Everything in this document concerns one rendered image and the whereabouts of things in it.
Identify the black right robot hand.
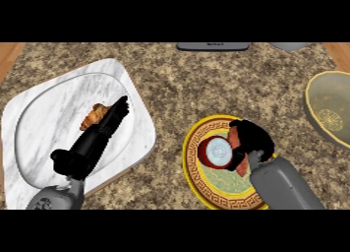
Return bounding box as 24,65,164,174
223,119,276,171

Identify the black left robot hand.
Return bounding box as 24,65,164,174
49,94,131,182

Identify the reddish brown sweet potato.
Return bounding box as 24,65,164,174
227,125,251,177

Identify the white marble plate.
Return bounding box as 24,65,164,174
0,58,158,211

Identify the yellow patterned round plate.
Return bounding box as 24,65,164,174
182,114,277,211

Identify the olive green bowl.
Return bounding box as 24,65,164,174
304,70,350,154

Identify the orange croissant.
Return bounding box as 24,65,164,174
78,102,112,132

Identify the pale grey round object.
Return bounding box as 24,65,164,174
269,41,310,52

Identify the dark grey flat appliance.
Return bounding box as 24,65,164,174
176,41,251,52

